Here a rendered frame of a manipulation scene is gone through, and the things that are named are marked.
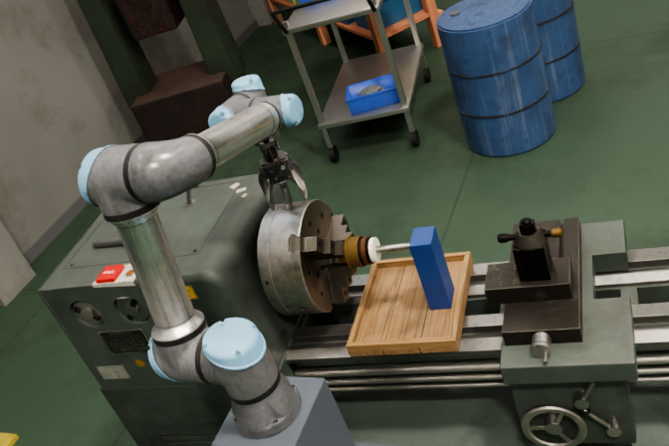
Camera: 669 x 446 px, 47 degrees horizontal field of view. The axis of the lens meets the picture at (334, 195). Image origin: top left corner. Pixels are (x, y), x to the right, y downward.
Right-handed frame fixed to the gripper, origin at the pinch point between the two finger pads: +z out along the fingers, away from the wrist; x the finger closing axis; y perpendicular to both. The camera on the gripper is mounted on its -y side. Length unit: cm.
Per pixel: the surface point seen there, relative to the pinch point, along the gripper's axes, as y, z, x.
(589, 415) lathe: 49, 57, 52
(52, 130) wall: -351, 45, -154
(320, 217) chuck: -6.4, 10.8, 6.4
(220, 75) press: -356, 46, -31
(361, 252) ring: 7.1, 18.1, 14.0
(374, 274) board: -11.3, 36.7, 16.3
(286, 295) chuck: 9.8, 21.4, -8.6
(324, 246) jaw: 6.0, 13.3, 5.0
